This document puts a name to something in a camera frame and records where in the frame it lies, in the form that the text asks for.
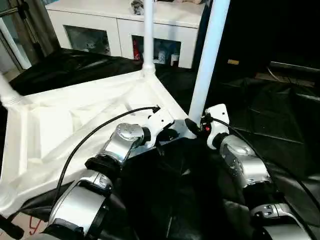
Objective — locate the white plastic table leg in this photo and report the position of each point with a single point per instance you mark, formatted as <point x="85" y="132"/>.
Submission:
<point x="210" y="55"/>
<point x="149" y="35"/>
<point x="7" y="92"/>

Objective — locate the white plastic table top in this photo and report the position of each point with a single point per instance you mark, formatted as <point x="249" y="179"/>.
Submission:
<point x="60" y="120"/>

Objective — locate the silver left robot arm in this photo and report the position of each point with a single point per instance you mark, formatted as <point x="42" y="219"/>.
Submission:
<point x="120" y="145"/>

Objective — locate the small white cup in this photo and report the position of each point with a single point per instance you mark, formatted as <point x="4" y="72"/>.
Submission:
<point x="174" y="59"/>

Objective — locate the small yellow label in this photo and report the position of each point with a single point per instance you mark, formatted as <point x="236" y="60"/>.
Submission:
<point x="233" y="62"/>

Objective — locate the red bottle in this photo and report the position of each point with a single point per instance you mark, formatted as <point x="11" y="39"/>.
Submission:
<point x="135" y="51"/>

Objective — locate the white glass-door cabinet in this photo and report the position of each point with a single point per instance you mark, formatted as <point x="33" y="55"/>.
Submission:
<point x="95" y="22"/>

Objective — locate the black metal stand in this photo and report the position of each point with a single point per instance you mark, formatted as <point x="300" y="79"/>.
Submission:
<point x="11" y="227"/>

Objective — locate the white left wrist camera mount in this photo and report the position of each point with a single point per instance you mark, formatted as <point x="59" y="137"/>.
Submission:
<point x="161" y="121"/>

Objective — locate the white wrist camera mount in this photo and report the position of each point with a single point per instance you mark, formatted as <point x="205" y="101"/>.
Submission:
<point x="161" y="121"/>
<point x="216" y="117"/>

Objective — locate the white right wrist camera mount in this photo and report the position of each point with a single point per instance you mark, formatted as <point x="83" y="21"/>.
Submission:
<point x="216" y="117"/>

